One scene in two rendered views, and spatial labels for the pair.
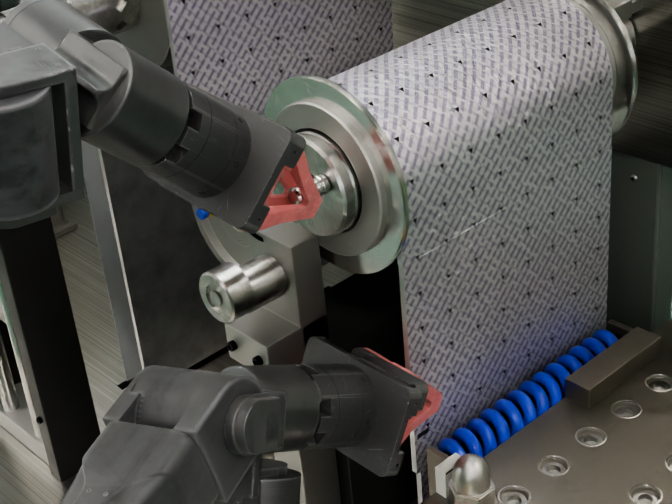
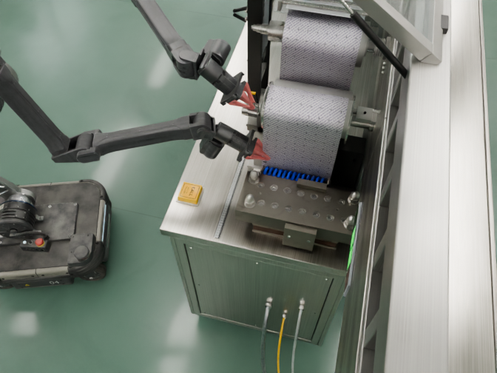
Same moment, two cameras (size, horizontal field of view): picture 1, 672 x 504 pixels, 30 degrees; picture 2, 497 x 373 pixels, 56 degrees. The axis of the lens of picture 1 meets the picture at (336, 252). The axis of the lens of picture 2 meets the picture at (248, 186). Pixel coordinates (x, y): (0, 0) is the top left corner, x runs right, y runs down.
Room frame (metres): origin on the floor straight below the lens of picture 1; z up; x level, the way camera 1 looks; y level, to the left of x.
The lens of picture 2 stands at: (0.13, -0.80, 2.29)
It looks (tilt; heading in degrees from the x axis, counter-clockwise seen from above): 55 degrees down; 54
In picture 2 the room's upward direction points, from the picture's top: straight up
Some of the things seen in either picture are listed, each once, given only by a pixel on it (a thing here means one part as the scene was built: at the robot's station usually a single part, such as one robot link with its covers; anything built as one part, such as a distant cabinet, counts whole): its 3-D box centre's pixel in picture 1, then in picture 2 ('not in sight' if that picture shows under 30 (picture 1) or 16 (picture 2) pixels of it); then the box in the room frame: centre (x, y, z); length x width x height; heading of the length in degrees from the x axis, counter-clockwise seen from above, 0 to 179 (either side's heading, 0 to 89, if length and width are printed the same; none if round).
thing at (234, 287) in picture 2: not in sight; (308, 95); (1.54, 0.56, 0.43); 2.52 x 0.64 x 0.86; 40
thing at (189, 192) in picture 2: not in sight; (190, 192); (0.51, 0.07, 0.91); 0.07 x 0.07 x 0.02; 40
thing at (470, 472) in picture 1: (471, 481); (254, 175); (0.68, -0.08, 1.05); 0.04 x 0.04 x 0.04
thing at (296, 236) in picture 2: not in sight; (299, 237); (0.69, -0.31, 0.96); 0.10 x 0.03 x 0.11; 130
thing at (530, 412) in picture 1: (537, 399); (294, 177); (0.80, -0.15, 1.03); 0.21 x 0.04 x 0.03; 130
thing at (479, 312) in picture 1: (513, 305); (297, 156); (0.81, -0.13, 1.11); 0.23 x 0.01 x 0.18; 130
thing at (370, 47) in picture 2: not in sight; (376, 46); (1.16, -0.07, 1.33); 0.07 x 0.07 x 0.07; 40
